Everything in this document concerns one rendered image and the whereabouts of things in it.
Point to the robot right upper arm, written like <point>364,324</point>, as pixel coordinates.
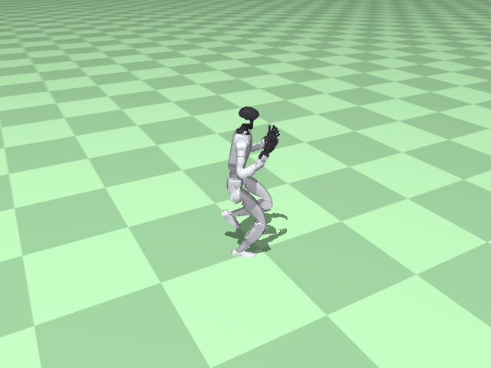
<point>241,149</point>

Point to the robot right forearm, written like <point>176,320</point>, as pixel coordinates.
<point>250,170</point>

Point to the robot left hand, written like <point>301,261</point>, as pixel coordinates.
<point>272,131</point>

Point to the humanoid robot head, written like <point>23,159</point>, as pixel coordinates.
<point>248,113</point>

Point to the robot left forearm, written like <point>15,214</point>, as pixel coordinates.
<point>258,146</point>

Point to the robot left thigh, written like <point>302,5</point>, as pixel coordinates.
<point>256,188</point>

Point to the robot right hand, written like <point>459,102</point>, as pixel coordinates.
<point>269,146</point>

